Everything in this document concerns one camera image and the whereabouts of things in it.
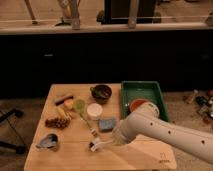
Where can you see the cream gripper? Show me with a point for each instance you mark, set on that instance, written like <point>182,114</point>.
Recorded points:
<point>117,141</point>

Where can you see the white dish brush black head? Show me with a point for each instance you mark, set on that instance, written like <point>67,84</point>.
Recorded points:
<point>95,145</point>

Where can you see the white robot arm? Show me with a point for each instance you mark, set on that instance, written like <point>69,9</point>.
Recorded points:
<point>144,121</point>

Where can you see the white paper cup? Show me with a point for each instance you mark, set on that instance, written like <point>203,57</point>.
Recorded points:
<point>94,111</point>

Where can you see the blue crumpled metal cup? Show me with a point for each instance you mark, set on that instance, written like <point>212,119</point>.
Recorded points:
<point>50,141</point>

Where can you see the blue sponge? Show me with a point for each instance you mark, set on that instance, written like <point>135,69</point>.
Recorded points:
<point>106,125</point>

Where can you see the orange bowl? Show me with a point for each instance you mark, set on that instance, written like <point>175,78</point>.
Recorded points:
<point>136,103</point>

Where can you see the wooden folding table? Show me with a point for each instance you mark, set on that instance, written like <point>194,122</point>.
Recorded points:
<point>73,153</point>

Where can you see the dark brown bowl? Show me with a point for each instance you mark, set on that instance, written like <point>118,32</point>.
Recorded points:
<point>101,93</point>

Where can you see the green plastic tray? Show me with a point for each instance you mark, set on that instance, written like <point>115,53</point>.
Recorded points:
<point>149,90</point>

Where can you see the yellow toy corn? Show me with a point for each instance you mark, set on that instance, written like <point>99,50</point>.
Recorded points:
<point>63,113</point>

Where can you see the orange toy fruit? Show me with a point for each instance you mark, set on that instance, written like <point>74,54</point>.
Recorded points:
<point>69,104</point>

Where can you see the brown rectangular block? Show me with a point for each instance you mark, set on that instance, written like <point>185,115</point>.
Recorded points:
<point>61,100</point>

